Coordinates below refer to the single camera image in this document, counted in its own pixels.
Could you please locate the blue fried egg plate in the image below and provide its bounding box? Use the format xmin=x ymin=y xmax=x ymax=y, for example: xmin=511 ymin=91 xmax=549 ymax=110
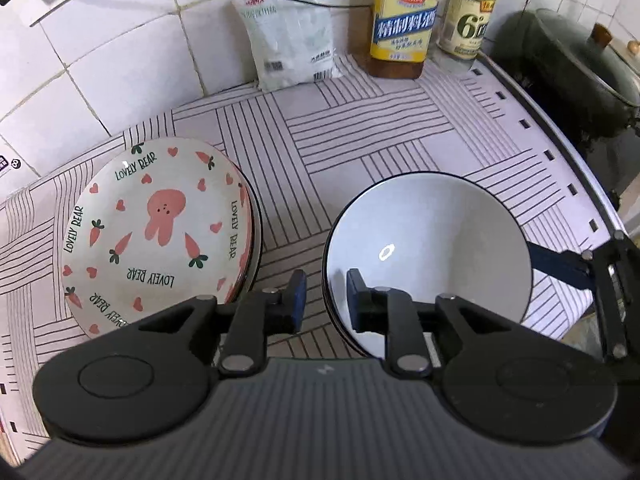
xmin=220 ymin=152 xmax=264 ymax=306

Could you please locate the glass pot lid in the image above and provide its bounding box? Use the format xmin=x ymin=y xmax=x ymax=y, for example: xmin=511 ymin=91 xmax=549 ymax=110
xmin=532 ymin=7 xmax=640 ymax=108

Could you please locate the yellow label bottle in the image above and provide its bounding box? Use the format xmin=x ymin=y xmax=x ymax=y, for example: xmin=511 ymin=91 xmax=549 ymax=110
xmin=369 ymin=0 xmax=446 ymax=80

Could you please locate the black pot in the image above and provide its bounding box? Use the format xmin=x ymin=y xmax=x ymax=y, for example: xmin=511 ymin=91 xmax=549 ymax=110
xmin=492 ymin=9 xmax=640 ymax=143

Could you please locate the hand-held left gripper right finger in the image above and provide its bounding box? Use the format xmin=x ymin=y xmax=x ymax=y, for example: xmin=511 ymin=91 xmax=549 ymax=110
xmin=346 ymin=268 xmax=507 ymax=379

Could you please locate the white rabbit carrot plate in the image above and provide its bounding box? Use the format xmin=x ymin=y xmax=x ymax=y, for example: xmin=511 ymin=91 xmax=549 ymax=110
xmin=60 ymin=136 xmax=253 ymax=339

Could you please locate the white plastic bag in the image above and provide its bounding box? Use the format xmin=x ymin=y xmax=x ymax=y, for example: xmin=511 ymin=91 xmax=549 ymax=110
xmin=231 ymin=0 xmax=346 ymax=93

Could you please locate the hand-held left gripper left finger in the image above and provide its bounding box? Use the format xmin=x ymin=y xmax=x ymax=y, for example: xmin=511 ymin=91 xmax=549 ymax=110
xmin=137 ymin=269 xmax=307 ymax=378

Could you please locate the clear bottle pale label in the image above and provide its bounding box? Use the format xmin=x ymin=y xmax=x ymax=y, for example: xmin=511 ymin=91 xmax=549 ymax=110
xmin=434 ymin=0 xmax=501 ymax=73

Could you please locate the striped table mat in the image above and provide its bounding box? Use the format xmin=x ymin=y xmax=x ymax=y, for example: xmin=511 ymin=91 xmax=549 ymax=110
xmin=0 ymin=54 xmax=627 ymax=463

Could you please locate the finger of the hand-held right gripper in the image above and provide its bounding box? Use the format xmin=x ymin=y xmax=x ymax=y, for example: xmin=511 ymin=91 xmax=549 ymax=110
xmin=527 ymin=230 xmax=633 ymax=363

